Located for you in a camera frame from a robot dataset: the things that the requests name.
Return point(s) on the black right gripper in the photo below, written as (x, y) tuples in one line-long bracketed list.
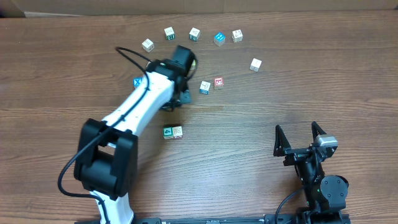
[(295, 155)]

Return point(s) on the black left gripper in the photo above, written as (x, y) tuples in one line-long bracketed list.
[(185, 95)]

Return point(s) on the wooden block red side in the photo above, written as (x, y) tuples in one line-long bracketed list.
[(177, 132)]

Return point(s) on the green numeral four block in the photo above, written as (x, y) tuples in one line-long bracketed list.
[(168, 133)]

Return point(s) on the blue letter X block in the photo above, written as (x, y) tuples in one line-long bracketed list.
[(137, 82)]

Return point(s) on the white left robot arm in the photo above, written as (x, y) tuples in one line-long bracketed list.
[(106, 159)]

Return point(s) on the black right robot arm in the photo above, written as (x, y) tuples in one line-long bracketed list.
[(325, 194)]

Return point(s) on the wooden block blue side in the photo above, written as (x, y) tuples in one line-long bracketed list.
[(205, 87)]

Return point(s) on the yellow top wooden block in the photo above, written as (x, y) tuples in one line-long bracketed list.
[(193, 66)]

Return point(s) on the red letter E block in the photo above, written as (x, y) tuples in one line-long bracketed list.
[(218, 83)]

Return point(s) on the plain wooden block upper left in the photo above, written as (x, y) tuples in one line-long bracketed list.
[(148, 45)]

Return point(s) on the wooden block teal side right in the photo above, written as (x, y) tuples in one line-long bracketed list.
[(194, 34)]

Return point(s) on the wooden block teal side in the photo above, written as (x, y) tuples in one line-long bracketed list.
[(194, 34), (169, 33)]

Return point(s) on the wooden block teal side left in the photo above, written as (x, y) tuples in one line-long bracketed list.
[(169, 33)]

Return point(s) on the blue top wooden block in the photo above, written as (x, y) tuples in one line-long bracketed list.
[(219, 39)]

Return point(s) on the wooden block isolated right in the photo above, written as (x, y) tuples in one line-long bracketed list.
[(255, 65)]

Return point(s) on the wooden block far right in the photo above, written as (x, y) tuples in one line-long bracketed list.
[(237, 35)]

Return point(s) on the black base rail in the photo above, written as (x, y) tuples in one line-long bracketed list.
[(267, 219)]

